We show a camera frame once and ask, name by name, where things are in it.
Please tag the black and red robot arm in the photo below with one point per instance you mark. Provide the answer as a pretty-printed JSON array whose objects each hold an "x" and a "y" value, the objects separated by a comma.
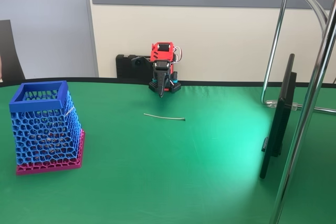
[{"x": 161, "y": 52}]

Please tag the blue lattice basket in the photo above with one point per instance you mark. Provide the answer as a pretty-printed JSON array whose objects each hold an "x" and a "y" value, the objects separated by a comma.
[{"x": 44, "y": 129}]

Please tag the magenta lattice base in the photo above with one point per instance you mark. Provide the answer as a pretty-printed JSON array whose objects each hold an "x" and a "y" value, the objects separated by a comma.
[{"x": 52, "y": 167}]

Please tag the green cloth with black edge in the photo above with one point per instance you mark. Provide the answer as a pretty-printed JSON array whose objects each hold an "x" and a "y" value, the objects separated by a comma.
[{"x": 162, "y": 171}]

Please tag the clear plastic clip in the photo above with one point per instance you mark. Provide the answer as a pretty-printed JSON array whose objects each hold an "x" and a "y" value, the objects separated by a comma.
[{"x": 273, "y": 104}]

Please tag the chrome tube stand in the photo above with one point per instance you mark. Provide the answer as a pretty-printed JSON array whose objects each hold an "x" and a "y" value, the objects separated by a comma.
[{"x": 287, "y": 182}]

